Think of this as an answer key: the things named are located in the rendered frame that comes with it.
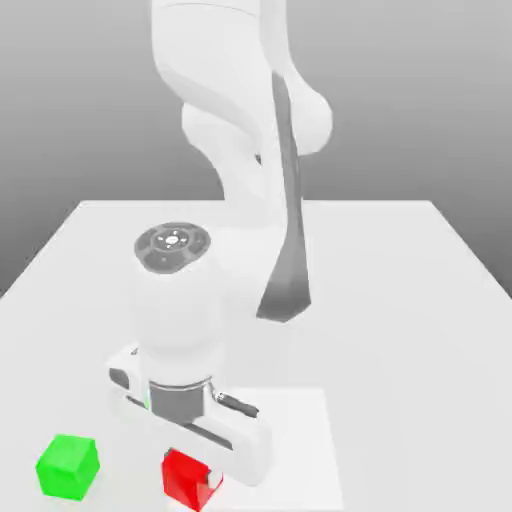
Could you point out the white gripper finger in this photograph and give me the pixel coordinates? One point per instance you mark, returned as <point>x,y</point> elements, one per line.
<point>214,478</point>

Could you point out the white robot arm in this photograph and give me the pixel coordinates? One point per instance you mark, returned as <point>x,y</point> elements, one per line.
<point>240,120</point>

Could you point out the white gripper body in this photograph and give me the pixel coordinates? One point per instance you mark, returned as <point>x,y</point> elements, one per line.
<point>244,452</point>

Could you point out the small red cube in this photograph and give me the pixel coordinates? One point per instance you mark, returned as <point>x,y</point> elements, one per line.
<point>182,478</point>

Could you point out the small green cube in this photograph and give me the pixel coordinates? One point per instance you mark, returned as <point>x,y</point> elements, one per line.
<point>66,468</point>

